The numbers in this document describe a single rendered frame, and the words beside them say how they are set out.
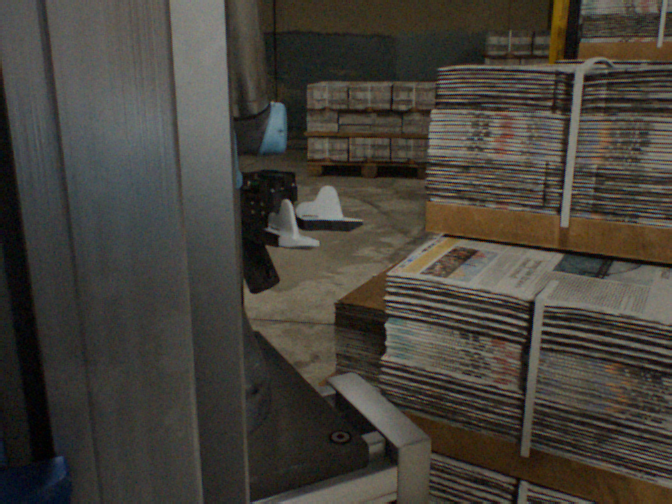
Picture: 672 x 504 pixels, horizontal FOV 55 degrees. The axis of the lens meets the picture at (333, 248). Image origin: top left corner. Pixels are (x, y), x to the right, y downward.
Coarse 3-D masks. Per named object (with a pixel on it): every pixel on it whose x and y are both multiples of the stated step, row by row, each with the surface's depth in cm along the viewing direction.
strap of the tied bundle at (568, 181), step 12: (576, 72) 78; (576, 84) 78; (576, 96) 78; (576, 108) 79; (576, 120) 79; (576, 132) 79; (564, 180) 81; (564, 192) 82; (564, 204) 82; (564, 216) 83
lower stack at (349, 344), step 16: (432, 240) 177; (336, 304) 132; (352, 304) 131; (336, 320) 133; (352, 320) 131; (368, 320) 130; (384, 320) 127; (336, 336) 134; (352, 336) 132; (368, 336) 130; (384, 336) 128; (336, 352) 136; (352, 352) 133; (368, 352) 131; (384, 352) 129; (336, 368) 136; (352, 368) 135; (368, 368) 132
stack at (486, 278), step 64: (448, 256) 83; (512, 256) 84; (576, 256) 84; (448, 320) 76; (512, 320) 71; (576, 320) 68; (640, 320) 65; (384, 384) 82; (448, 384) 77; (512, 384) 74; (576, 384) 70; (640, 384) 66; (576, 448) 71; (640, 448) 68
